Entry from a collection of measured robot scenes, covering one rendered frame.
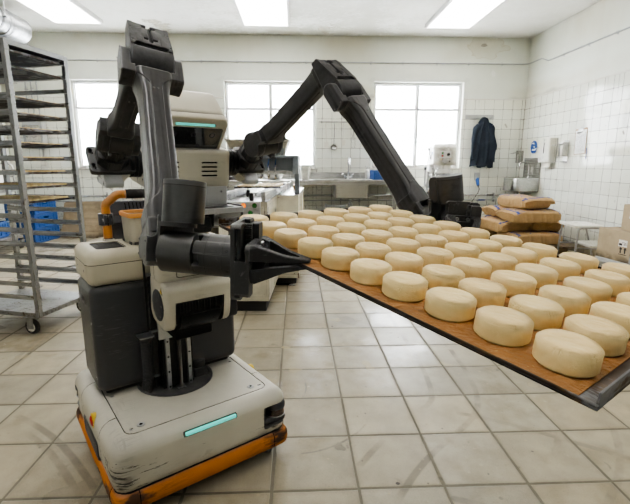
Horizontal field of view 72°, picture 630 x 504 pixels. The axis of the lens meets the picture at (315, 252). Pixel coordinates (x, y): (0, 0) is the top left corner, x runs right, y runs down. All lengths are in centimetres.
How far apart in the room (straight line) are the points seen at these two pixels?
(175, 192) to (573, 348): 47
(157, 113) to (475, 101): 699
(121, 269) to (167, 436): 58
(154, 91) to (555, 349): 71
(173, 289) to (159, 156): 71
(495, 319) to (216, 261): 34
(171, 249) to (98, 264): 104
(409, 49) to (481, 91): 130
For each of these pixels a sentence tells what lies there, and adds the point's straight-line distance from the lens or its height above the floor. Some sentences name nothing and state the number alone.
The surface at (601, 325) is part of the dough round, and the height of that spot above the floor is 96.
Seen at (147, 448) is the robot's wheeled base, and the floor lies 25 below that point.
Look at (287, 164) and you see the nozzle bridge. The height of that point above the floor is 110.
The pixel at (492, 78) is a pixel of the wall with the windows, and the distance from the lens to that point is 775.
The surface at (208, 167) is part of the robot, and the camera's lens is 143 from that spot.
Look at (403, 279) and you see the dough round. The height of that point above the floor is 98.
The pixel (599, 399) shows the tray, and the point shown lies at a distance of 37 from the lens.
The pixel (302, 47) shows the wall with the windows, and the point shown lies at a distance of 721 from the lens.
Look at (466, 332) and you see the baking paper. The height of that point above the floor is 95.
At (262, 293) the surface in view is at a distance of 331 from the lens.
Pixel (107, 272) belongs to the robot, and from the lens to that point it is 164.
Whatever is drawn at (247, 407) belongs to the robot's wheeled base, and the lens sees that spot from 165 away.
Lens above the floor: 110
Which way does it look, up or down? 11 degrees down
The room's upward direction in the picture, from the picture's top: straight up
